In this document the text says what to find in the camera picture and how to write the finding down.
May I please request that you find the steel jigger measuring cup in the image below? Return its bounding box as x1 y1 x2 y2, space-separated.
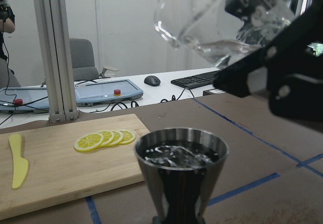
134 128 229 223

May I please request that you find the black computer mouse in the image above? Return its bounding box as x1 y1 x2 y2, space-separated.
144 75 160 87

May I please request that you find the aluminium frame post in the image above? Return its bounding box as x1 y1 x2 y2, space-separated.
34 0 79 123

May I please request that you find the bamboo cutting board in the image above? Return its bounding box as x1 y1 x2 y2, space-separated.
1 114 148 219

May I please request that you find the blue teach pendant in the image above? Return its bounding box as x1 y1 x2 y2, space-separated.
75 79 143 107
1 87 49 114

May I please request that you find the blue teach pendant left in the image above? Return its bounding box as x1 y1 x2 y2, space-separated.
1 87 49 114

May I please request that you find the grey office chair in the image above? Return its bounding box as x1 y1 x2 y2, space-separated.
70 38 119 81

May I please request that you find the yellow plastic knife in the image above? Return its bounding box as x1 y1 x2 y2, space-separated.
9 134 29 189

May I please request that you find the small glass beaker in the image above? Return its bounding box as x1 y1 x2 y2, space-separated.
154 0 295 69

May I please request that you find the front lemon slice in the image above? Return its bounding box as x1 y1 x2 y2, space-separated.
74 132 104 152

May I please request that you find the seated operator in black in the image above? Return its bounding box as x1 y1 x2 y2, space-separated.
0 0 22 88

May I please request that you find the lemon slice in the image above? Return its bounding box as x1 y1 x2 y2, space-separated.
99 130 115 147
118 129 136 145
74 132 104 152
109 130 124 146

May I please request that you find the black keyboard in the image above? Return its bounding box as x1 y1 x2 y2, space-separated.
171 70 220 89

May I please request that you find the blue teach pendant right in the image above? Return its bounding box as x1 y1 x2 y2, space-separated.
75 79 143 107

